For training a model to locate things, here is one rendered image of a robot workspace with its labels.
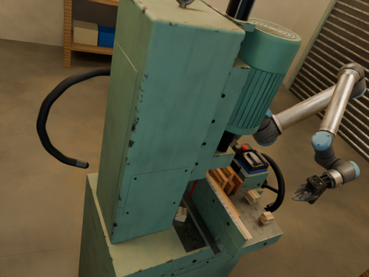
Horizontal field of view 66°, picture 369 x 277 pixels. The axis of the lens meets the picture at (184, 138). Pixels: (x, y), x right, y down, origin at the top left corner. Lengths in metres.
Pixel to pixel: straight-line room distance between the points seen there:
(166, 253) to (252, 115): 0.53
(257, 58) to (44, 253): 1.59
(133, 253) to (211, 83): 0.61
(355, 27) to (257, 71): 3.70
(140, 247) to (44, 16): 3.53
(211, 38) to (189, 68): 0.08
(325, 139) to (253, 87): 0.79
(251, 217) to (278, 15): 4.25
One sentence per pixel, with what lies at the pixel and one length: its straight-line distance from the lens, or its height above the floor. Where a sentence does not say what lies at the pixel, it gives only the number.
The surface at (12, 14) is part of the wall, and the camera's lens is 4.21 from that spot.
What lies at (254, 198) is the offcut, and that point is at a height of 0.93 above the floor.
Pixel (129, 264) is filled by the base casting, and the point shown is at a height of 0.80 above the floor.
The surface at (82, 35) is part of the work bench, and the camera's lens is 3.74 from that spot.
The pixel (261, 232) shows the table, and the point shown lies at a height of 0.90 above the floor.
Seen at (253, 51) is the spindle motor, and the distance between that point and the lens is 0.80.
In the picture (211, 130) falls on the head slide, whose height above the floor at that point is 1.22.
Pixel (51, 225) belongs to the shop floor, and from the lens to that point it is 2.04.
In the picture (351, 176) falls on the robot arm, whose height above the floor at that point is 0.92.
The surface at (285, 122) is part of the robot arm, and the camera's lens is 1.92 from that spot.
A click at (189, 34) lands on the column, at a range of 0.59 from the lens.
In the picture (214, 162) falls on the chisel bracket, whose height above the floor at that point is 1.03.
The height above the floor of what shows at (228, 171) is 0.97.
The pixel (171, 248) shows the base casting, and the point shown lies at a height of 0.80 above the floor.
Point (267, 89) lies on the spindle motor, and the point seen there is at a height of 1.36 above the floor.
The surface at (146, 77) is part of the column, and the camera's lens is 0.59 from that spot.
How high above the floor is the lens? 1.66
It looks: 35 degrees down
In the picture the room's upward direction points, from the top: 18 degrees clockwise
